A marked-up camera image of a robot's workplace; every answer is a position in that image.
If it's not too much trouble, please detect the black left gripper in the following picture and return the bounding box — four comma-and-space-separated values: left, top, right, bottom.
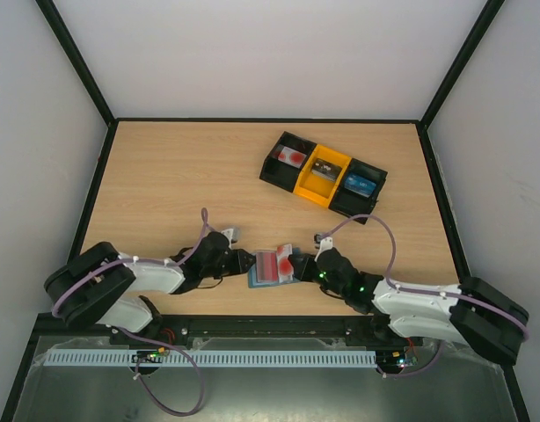
202, 249, 256, 279

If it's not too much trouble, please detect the red white credit card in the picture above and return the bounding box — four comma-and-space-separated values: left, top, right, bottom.
276, 244, 294, 284

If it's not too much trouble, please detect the teal leather card holder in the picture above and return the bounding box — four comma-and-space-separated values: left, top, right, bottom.
247, 248, 301, 288

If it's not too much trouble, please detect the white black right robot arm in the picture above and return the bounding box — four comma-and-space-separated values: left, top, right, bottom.
288, 248, 529, 366

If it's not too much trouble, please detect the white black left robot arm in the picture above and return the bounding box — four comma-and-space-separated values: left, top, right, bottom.
44, 229, 256, 334

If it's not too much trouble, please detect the blue VIP card stack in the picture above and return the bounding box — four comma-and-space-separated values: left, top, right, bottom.
344, 173, 376, 198

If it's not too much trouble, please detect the black VIP card stack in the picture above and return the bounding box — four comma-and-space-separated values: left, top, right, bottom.
311, 158, 342, 182

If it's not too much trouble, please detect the red white card stack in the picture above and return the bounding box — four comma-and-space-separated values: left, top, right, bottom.
276, 146, 306, 169

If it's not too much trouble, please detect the yellow middle bin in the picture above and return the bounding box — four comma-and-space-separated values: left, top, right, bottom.
293, 144, 351, 208

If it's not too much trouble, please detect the black bin right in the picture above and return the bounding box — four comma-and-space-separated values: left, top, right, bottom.
328, 158, 388, 217

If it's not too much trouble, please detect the black bin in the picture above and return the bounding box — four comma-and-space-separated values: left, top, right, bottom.
259, 132, 317, 193
328, 158, 388, 217

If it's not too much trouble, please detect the black bin left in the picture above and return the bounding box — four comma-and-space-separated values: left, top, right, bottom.
259, 132, 317, 193

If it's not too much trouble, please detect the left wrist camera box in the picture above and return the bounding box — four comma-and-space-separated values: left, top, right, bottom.
221, 227, 240, 244

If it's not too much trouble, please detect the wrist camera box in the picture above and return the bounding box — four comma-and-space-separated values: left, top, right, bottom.
221, 227, 240, 244
313, 232, 334, 251

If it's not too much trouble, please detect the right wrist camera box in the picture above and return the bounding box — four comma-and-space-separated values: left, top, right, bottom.
313, 232, 334, 251

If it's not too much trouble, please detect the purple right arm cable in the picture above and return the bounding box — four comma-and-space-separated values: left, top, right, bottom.
325, 214, 530, 379

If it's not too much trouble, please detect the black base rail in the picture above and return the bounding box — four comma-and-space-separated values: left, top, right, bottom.
109, 316, 412, 351

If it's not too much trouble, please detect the light blue slotted cable duct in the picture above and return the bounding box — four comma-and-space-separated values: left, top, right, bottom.
42, 349, 376, 368

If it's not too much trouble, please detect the black frame post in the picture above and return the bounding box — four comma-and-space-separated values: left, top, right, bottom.
420, 0, 505, 127
34, 0, 117, 128

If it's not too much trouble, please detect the black frame post right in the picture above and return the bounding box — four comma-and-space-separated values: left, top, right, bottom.
420, 0, 505, 127

